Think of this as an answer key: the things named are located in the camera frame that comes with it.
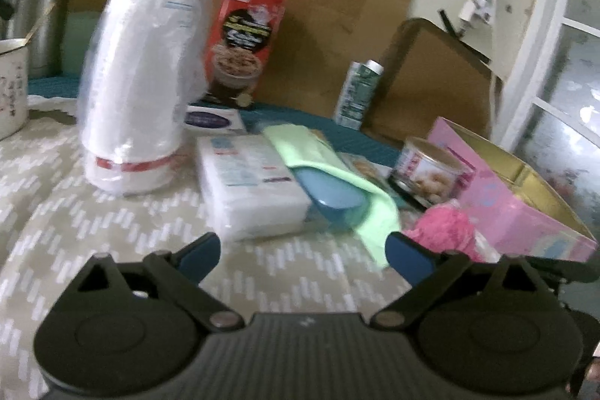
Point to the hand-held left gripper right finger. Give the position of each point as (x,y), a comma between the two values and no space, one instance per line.
(407,257)

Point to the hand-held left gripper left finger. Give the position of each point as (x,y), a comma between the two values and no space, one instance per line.
(204,255)

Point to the pink fluffy scrunchie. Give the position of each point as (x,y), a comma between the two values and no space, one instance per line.
(443,226)

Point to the white tissue pack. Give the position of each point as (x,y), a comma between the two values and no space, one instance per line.
(243,189)

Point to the pink cardboard box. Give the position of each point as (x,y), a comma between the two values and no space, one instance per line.
(506,212)

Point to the blue container with green cloth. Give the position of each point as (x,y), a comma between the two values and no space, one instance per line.
(304,147)

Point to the tin can with pink label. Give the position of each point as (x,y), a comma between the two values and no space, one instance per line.
(429,170)

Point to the beige patterned blanket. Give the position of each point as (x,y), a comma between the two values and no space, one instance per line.
(117,231)

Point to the blue plastic container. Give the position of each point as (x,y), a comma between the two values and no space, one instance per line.
(335,194)

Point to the teal mat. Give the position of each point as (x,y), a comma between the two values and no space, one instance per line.
(356,142)

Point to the small white and blue box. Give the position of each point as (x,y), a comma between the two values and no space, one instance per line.
(213,119)

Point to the green white can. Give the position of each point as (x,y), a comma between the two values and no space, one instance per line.
(358,93)

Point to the small cardboard sheet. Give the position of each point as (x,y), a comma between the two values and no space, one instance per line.
(431,81)

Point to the bagged stack of white cups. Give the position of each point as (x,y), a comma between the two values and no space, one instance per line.
(136,67)

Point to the red cereal box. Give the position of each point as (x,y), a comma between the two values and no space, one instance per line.
(243,39)

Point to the white enamel mug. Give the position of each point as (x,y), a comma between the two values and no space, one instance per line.
(11,90)

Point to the white plug adapter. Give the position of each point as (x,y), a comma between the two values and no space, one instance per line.
(480,1)

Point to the wooden stirring stick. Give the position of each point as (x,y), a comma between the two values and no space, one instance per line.
(41,23)

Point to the white window frame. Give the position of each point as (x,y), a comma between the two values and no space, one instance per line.
(529,53)

